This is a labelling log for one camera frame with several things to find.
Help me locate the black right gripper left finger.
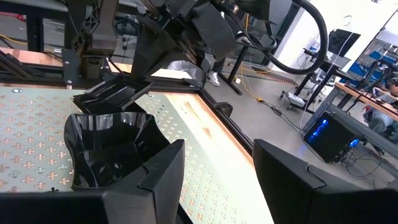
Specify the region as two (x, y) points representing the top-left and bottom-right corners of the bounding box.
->
(0, 139), (187, 224)

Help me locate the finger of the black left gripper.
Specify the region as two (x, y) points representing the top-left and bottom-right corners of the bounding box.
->
(129, 25), (178, 83)
(190, 2), (238, 61)

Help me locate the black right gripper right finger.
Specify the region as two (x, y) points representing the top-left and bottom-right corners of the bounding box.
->
(252, 139), (398, 224)

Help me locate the black wavy mini plate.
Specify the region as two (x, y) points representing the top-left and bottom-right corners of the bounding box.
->
(63, 111), (171, 191)

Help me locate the small black square mini plate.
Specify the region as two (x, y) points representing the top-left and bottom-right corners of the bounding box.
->
(72, 75), (154, 115)

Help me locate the person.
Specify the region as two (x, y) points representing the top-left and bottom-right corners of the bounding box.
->
(362, 77), (398, 141)
(167, 58), (222, 87)

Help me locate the black desktop computer tower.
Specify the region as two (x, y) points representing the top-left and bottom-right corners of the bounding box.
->
(303, 111), (361, 165)

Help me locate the white power adapter box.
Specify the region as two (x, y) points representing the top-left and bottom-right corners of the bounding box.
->
(281, 90), (308, 109)

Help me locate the wooden top office desk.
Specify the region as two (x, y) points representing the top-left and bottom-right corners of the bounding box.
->
(334, 81), (398, 123)

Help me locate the black computer monitor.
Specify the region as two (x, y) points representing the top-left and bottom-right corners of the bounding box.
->
(328, 28), (362, 58)

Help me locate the green perforated metal shelf riser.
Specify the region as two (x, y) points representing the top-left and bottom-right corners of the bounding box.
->
(0, 85), (275, 224)

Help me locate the black aluminium rig frame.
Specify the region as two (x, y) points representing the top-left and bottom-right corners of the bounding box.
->
(0, 46), (254, 155)

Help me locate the black desk frame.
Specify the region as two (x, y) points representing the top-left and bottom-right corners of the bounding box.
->
(281, 55), (345, 108)
(226, 45), (250, 96)

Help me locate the black frame clamp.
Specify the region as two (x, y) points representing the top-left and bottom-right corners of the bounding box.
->
(214, 101), (234, 118)

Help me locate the yellow cable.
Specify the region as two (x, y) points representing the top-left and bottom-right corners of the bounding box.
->
(238, 12), (266, 103)

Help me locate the brown floor cable cover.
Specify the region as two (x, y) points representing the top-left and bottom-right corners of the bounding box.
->
(264, 73), (300, 87)

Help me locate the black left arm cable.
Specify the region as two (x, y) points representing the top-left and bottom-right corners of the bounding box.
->
(242, 0), (330, 76)

